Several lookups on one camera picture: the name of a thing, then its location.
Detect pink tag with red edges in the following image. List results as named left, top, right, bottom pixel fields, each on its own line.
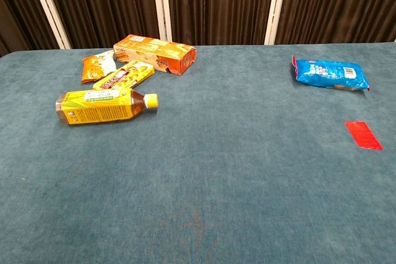
left=345, top=121, right=384, bottom=151

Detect teal table cloth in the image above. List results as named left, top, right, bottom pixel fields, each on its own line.
left=0, top=41, right=396, bottom=264

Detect long orange cardboard box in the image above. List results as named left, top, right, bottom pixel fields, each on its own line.
left=113, top=34, right=197, bottom=76

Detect small yellow snack box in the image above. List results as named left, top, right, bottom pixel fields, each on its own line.
left=92, top=59, right=155, bottom=91

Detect yellow label tea bottle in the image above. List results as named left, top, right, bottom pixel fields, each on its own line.
left=55, top=88, right=160, bottom=126

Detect orange and white snack packet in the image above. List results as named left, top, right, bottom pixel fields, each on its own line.
left=80, top=49, right=118, bottom=84

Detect dark brown curtain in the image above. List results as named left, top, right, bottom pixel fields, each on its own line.
left=0, top=0, right=396, bottom=57

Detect blue snack bag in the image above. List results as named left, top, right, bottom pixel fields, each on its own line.
left=291, top=55, right=371, bottom=92

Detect white partition post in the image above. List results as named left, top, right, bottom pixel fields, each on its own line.
left=25, top=0, right=72, bottom=50
left=150, top=0, right=173, bottom=43
left=264, top=0, right=290, bottom=46

